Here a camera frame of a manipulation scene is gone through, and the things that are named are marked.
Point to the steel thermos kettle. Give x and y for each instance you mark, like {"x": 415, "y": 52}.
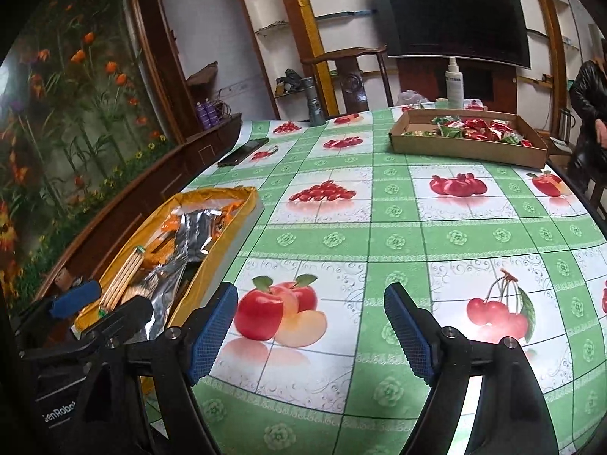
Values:
{"x": 565, "y": 123}

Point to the wooden wall shelf unit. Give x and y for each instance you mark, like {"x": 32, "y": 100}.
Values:
{"x": 310, "y": 19}

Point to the black flat television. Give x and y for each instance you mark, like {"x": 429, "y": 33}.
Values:
{"x": 445, "y": 14}

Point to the grey flashlight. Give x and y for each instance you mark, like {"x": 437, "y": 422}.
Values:
{"x": 315, "y": 104}

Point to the black yellow gadget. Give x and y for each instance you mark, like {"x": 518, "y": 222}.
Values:
{"x": 289, "y": 80}

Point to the beige cracker packet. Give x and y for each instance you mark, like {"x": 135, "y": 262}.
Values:
{"x": 124, "y": 272}

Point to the clear plastic bag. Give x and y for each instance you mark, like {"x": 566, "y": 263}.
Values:
{"x": 410, "y": 98}

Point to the white spray bottle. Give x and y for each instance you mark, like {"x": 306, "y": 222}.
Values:
{"x": 454, "y": 85}

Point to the silver foil packet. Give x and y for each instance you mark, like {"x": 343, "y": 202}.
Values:
{"x": 161, "y": 279}
{"x": 194, "y": 227}

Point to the purple bottle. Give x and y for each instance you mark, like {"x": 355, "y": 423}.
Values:
{"x": 202, "y": 116}
{"x": 214, "y": 113}

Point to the red snack packet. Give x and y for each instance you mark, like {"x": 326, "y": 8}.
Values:
{"x": 474, "y": 104}

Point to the yellow-rimmed storage box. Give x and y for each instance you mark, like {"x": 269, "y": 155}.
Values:
{"x": 223, "y": 246}

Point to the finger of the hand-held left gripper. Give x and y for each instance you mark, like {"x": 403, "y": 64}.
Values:
{"x": 123, "y": 315}
{"x": 76, "y": 296}

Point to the orange snack packet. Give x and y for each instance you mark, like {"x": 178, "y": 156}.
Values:
{"x": 223, "y": 218}
{"x": 161, "y": 249}

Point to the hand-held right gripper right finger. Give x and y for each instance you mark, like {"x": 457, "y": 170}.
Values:
{"x": 412, "y": 336}

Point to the pile of red green packets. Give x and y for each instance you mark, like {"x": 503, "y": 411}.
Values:
{"x": 479, "y": 128}

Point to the dark wooden sideboard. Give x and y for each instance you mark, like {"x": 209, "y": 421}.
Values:
{"x": 142, "y": 185}

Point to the green fruit-print tablecloth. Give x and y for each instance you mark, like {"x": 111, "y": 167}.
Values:
{"x": 379, "y": 227}

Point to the brown cardboard tray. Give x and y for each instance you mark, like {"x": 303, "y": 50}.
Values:
{"x": 455, "y": 149}

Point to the flower wall mural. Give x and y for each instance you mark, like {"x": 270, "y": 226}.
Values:
{"x": 71, "y": 104}

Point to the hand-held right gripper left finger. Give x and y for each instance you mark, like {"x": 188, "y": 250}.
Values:
{"x": 213, "y": 331}

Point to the dark wooden chair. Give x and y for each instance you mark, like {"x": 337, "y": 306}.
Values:
{"x": 341, "y": 54}

